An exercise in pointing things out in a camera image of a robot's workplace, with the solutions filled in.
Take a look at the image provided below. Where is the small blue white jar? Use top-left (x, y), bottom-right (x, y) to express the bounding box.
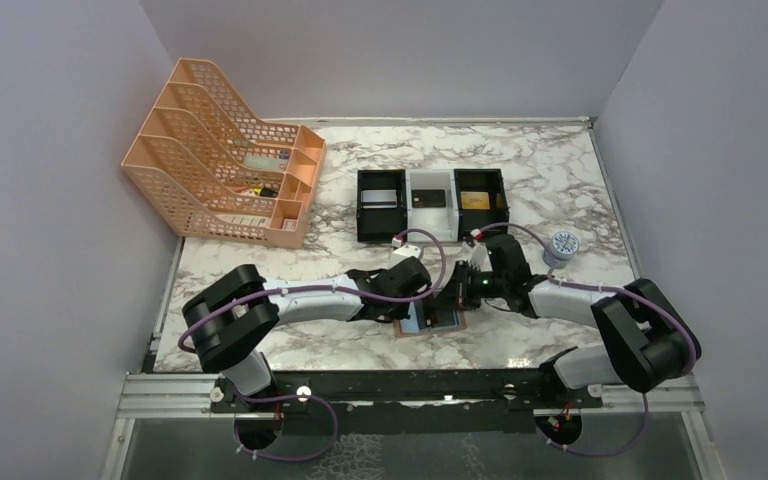
top-left (542, 231), bottom-right (580, 269)

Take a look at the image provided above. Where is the right black bin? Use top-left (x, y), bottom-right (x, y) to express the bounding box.
top-left (454, 169), bottom-right (510, 240)

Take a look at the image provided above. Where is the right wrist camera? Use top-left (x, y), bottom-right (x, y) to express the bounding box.
top-left (463, 229), bottom-right (489, 271)

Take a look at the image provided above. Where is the orange plastic file organizer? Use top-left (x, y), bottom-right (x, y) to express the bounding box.
top-left (121, 58), bottom-right (327, 249)

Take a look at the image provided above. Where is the silver card in bin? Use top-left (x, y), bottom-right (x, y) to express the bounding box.
top-left (361, 190), bottom-right (399, 209)

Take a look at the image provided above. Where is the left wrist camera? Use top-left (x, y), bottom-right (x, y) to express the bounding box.
top-left (388, 236), bottom-right (423, 268)

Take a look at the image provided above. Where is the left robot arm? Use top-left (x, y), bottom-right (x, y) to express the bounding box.
top-left (178, 257), bottom-right (434, 411)

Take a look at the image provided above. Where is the black card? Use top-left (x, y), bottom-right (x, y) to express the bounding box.
top-left (411, 189), bottom-right (448, 208)

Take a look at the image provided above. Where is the tan leather card holder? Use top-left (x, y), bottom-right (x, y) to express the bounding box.
top-left (394, 301), bottom-right (466, 337)

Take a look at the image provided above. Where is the white middle bin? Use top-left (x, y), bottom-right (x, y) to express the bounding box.
top-left (405, 169), bottom-right (459, 243)

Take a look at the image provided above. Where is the gold card in bin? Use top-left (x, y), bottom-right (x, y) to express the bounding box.
top-left (460, 191), bottom-right (491, 210)

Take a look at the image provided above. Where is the left black bin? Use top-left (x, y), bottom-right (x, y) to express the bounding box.
top-left (355, 170), bottom-right (408, 244)

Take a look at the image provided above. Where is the black bin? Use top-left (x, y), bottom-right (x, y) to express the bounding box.
top-left (355, 170), bottom-right (408, 244)
top-left (454, 169), bottom-right (510, 240)

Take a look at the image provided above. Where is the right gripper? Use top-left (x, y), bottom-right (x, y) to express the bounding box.
top-left (429, 259), bottom-right (508, 310)

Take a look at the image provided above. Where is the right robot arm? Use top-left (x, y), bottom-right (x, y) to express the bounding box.
top-left (431, 234), bottom-right (701, 407)

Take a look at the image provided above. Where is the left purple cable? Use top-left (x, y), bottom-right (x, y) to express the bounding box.
top-left (177, 228), bottom-right (448, 464)

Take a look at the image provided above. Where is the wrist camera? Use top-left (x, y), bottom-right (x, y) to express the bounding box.
top-left (388, 236), bottom-right (423, 268)
top-left (463, 229), bottom-right (489, 271)

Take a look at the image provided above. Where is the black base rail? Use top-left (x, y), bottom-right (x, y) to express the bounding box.
top-left (118, 367), bottom-right (703, 439)

